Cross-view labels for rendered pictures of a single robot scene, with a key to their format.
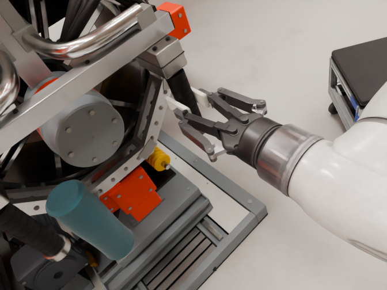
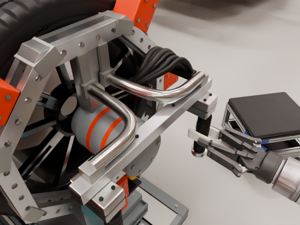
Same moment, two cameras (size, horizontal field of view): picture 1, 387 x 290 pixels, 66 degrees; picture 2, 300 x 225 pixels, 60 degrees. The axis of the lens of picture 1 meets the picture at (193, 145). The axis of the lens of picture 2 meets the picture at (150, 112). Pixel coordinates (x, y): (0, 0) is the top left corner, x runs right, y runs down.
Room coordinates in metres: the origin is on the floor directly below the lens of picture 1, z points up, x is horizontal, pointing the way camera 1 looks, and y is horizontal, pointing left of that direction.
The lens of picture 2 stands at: (0.07, 0.34, 1.34)
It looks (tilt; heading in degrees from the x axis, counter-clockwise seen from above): 41 degrees down; 332
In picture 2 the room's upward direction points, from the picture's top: straight up
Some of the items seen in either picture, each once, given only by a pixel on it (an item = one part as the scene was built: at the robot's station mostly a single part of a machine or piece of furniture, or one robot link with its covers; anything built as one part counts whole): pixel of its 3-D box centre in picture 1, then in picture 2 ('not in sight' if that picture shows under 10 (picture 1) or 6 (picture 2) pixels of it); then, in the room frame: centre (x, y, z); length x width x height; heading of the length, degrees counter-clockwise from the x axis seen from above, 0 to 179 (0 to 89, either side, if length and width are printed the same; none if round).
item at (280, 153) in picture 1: (289, 159); (289, 177); (0.23, -0.11, 0.83); 0.09 x 0.06 x 0.09; 113
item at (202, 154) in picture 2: (186, 101); (202, 133); (0.45, -0.02, 0.83); 0.04 x 0.04 x 0.16
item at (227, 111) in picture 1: (228, 111); (236, 143); (0.37, -0.08, 0.83); 0.11 x 0.01 x 0.04; 12
